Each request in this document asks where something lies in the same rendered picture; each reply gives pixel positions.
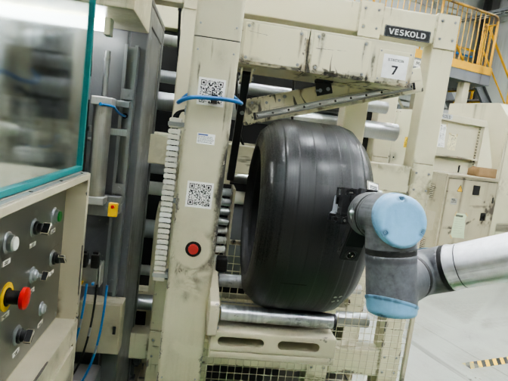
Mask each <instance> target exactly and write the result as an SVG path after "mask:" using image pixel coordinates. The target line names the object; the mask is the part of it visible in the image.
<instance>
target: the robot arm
mask: <svg viewBox="0 0 508 381"><path fill-rule="evenodd" d="M339 189H341V193H339ZM327 219H328V220H331V221H335V223H338V224H342V225H347V226H346V229H345V232H344V234H343V236H342V239H341V242H340V244H339V247H338V250H337V253H338V256H339V259H340V260H346V261H353V262H356V261H357V260H358V259H359V256H360V254H361V251H362V249H363V248H364V244H365V288H366V295H364V297H365V299H366V308H367V310H368V311H369V312H370V313H371V314H374V315H376V316H380V317H384V318H393V319H411V318H415V317H416V316H417V314H418V310H419V306H418V301H420V300H421V299H423V298H425V297H427V296H430V295H433V294H439V293H448V292H453V291H458V290H461V289H466V288H470V287H480V286H486V285H491V284H496V283H506V282H508V232H506V233H503V234H496V235H493V236H489V237H483V238H479V239H474V240H468V241H464V242H461V243H454V244H451V245H450V244H445V245H440V246H434V247H430V248H428V247H425V248H419V249H417V243H418V242H419V241H420V240H421V239H422V238H423V235H424V234H425V232H426V226H427V219H426V214H425V211H424V209H423V207H422V206H421V205H420V204H419V203H418V202H417V201H416V200H415V199H414V198H412V197H409V196H406V195H403V194H400V193H387V194H384V193H378V191H377V190H369V189H363V188H359V189H356V188H349V187H337V189H336V196H335V197H334V202H333V210H332V211H331V212H330V213H328V216H327Z"/></svg>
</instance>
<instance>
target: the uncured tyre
mask: <svg viewBox="0 0 508 381"><path fill-rule="evenodd" d="M367 181H372V182H373V172H372V167H371V164H370V159H369V156H368V154H367V151H366V150H365V148H364V146H363V145H362V144H361V142H360V141H359V140H358V139H357V137H356V136H355V134H354V133H353V132H351V131H350V130H348V129H345V128H343V127H342V126H339V125H329V124H323V123H318V122H307V121H301V120H295V119H278V120H275V121H273V122H272V123H271V124H269V125H267V126H266V127H265V128H263V129H262V130H261V131H260V133H259V136H258V138H257V141H256V145H255V148H254V151H253V154H252V159H251V163H250V166H249V173H248V178H247V183H246V192H245V197H244V204H243V217H242V226H241V238H240V269H241V281H242V287H243V291H244V292H245V293H246V294H247V295H248V297H250V298H251V300H252V301H253V302H254V303H255V304H256V305H259V306H262V307H263V308H278V309H287V310H297V311H314V312H325V311H332V310H334V309H335V308H337V307H338V306H339V305H340V304H341V303H343V302H344V301H345V300H346V299H347V298H348V297H350V295H351V294H352V293H353V292H354V290H355V288H356V286H357V285H358V282H359V280H360V279H361V275H362V274H363V271H364V267H365V244H364V248H363V249H362V251H361V254H360V256H359V259H358V260H357V261H356V262H353V261H346V260H340V259H339V256H338V253H337V250H338V247H339V244H340V242H341V239H342V236H343V234H344V232H345V229H346V226H347V225H342V224H338V223H335V221H331V220H328V219H327V216H328V213H330V212H331V211H332V210H333V202H334V197H335V196H336V189H337V187H349V188H356V189H359V188H363V189H367ZM284 283H296V284H304V285H307V286H301V285H292V284H284ZM339 295H344V296H343V297H342V299H341V301H340V302H335V303H330V301H331V299H332V298H333V296H339Z"/></svg>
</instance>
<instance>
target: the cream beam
mask: <svg viewBox="0 0 508 381"><path fill-rule="evenodd" d="M415 52H416V46H414V45H406V44H400V43H395V42H387V41H381V40H376V39H368V38H362V37H357V36H349V35H343V34H338V33H330V32H324V31H320V30H315V29H306V28H301V27H296V26H287V25H282V24H277V23H268V22H263V21H258V20H249V19H243V29H242V36H241V42H240V54H239V60H238V66H239V65H241V66H247V67H256V70H255V71H254V72H252V74H254V75H260V76H270V77H275V78H280V79H290V80H296V81H301V82H311V83H314V81H315V80H316V79H325V80H330V81H333V83H338V84H343V85H353V86H358V87H364V88H374V89H379V90H385V91H397V90H401V89H405V88H410V80H411V75H412V70H413V65H414V57H415ZM384 53H385V54H393V55H399V56H404V57H409V61H408V66H407V75H406V79H405V81H404V80H399V79H389V78H384V77H381V72H382V67H383V58H384ZM240 71H241V70H239V69H238V67H237V72H238V73H240Z"/></svg>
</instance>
